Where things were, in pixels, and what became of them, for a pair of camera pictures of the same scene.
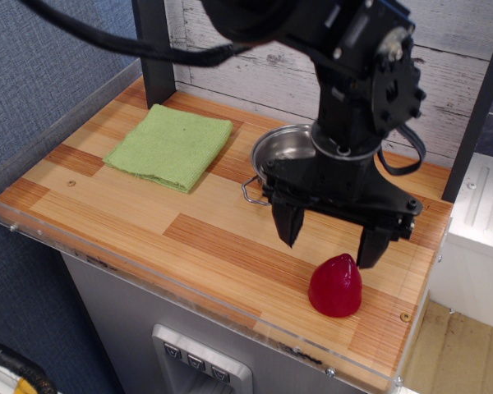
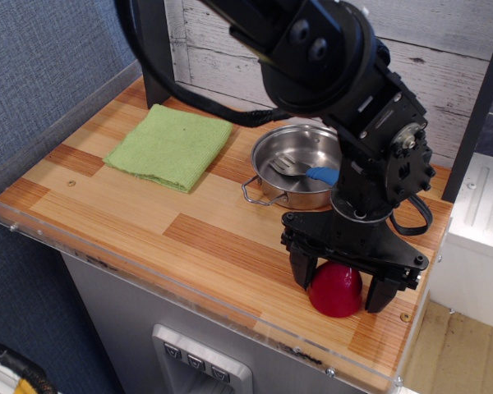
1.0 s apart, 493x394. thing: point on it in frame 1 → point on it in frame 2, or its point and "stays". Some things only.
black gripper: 350,190 → 355,232
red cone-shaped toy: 335,286 stays
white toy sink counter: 471,277 stays
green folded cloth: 171,147 stays
